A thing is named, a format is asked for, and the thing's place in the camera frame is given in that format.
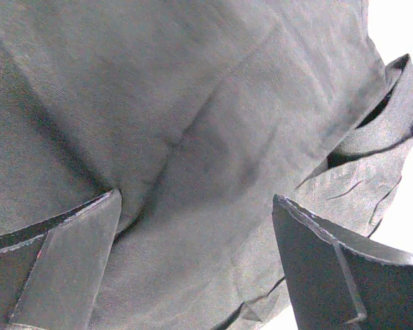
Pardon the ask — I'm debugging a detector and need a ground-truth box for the black long sleeve shirt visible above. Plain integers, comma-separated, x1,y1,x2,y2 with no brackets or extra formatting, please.
0,1,413,329

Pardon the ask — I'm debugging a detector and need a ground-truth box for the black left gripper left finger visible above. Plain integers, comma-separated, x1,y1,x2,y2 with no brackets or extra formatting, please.
0,190,122,329

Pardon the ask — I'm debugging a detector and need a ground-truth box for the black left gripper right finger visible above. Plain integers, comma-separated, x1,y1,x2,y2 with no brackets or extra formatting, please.
272,195,413,329

